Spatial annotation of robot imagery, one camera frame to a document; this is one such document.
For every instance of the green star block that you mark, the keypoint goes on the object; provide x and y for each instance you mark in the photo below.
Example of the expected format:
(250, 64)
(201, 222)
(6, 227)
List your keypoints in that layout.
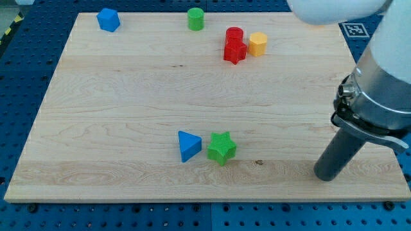
(221, 148)

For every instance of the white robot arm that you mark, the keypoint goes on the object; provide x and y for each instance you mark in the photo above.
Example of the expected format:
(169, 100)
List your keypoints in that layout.
(372, 103)

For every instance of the blue triangle block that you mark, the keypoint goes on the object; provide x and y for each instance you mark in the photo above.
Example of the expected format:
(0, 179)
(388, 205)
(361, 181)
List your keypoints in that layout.
(189, 145)

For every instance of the red star block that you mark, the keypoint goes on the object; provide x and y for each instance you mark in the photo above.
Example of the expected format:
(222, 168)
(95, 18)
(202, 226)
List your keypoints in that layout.
(235, 51)

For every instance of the light wooden board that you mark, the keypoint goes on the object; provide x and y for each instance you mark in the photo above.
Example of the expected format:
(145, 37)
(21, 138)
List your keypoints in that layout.
(107, 128)

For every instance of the red cylinder block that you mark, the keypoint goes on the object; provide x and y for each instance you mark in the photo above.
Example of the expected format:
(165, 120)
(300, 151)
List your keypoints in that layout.
(233, 33)

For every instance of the yellow hexagon block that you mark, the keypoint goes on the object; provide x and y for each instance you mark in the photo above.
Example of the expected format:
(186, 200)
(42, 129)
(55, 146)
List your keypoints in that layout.
(257, 44)

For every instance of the green cylinder block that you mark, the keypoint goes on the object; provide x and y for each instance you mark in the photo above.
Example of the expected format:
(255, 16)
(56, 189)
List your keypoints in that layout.
(195, 19)

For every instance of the blue pentagon block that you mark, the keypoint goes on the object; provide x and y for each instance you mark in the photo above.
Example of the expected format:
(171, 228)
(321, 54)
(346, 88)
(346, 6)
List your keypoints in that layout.
(108, 19)

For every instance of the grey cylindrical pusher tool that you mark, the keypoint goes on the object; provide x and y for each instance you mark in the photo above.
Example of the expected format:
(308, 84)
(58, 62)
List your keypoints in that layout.
(339, 152)

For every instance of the white fiducial marker tag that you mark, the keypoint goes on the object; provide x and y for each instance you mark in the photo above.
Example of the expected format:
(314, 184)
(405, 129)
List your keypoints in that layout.
(355, 30)

